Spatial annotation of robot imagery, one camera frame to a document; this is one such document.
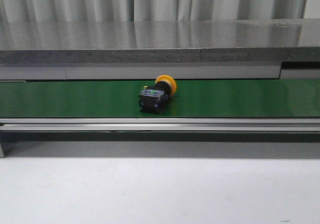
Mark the yellow mushroom push button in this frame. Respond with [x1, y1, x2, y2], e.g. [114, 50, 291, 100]
[138, 75, 177, 114]

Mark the green conveyor belt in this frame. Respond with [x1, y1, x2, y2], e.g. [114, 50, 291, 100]
[0, 79, 320, 118]

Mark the grey granite slab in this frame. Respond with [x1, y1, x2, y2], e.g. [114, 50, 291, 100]
[0, 19, 320, 64]

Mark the grey conveyor back guard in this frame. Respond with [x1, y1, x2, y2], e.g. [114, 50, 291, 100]
[0, 61, 320, 80]

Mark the grey pleated curtain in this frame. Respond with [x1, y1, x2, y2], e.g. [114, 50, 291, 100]
[0, 0, 306, 22]

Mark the aluminium conveyor front rail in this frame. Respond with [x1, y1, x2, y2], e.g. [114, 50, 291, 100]
[0, 118, 320, 132]

